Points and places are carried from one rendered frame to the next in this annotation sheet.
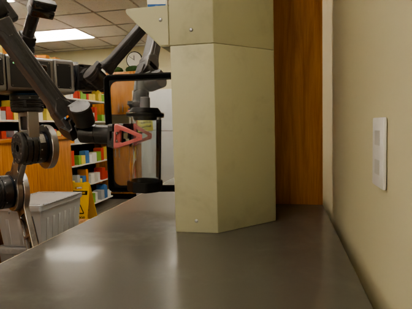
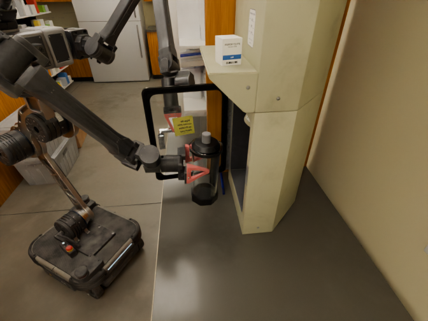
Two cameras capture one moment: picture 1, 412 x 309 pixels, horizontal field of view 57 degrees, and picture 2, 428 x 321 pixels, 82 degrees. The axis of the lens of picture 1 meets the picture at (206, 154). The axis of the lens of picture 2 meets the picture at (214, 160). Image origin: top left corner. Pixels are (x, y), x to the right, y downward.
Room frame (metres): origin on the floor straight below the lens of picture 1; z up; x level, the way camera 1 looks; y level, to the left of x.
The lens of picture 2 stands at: (0.45, 0.35, 1.67)
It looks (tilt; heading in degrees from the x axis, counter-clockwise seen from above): 35 degrees down; 342
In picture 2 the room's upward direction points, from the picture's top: straight up
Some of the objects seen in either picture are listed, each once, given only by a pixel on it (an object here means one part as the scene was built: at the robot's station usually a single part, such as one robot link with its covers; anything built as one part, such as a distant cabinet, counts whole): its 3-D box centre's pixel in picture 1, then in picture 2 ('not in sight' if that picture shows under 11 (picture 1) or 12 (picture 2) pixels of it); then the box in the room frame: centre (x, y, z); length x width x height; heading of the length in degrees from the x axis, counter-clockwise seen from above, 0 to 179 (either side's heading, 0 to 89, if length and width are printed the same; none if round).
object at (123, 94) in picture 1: (149, 133); (189, 135); (1.28, 0.19, 1.19); 0.30 x 0.01 x 0.40; 84
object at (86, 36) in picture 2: (89, 76); (86, 44); (1.79, 0.53, 1.45); 0.09 x 0.08 x 0.12; 136
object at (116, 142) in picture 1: (127, 136); (194, 169); (1.07, 0.22, 1.19); 0.09 x 0.07 x 0.07; 80
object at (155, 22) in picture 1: (166, 40); (223, 74); (1.13, 0.11, 1.46); 0.32 x 0.11 x 0.10; 168
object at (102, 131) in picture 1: (108, 134); (172, 163); (1.12, 0.28, 1.19); 0.10 x 0.07 x 0.07; 170
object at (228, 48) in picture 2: (157, 5); (228, 49); (1.06, 0.12, 1.54); 0.05 x 0.05 x 0.06; 2
